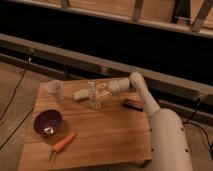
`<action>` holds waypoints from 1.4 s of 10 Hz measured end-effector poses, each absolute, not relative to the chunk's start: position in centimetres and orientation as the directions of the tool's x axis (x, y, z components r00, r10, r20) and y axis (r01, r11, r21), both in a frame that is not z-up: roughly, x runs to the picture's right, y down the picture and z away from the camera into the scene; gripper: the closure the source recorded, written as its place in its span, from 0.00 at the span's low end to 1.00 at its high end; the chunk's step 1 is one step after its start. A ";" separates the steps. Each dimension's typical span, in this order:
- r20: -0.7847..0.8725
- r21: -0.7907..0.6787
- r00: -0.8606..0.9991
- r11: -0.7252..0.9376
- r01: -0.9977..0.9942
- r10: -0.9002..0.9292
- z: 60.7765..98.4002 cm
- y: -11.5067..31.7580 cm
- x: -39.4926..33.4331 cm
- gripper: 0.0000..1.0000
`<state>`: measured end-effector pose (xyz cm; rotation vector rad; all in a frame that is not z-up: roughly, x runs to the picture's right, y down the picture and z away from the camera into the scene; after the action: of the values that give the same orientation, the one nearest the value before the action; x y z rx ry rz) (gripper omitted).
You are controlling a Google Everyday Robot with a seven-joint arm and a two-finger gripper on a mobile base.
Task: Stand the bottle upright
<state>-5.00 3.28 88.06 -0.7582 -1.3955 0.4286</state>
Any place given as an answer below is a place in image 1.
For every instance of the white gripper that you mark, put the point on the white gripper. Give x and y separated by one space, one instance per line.
114 87

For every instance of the dark purple bowl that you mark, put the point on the dark purple bowl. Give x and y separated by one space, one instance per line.
47 123

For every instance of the wooden board table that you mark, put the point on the wooden board table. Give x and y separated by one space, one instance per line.
112 134

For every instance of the banana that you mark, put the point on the banana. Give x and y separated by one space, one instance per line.
81 95

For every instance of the dark red rectangular block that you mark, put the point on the dark red rectangular block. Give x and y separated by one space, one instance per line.
132 105

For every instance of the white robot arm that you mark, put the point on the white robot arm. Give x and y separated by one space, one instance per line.
168 140

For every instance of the wooden shelf rail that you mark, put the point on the wooden shelf rail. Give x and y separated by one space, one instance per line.
158 81

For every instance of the orange carrot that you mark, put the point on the orange carrot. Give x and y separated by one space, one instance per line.
61 144

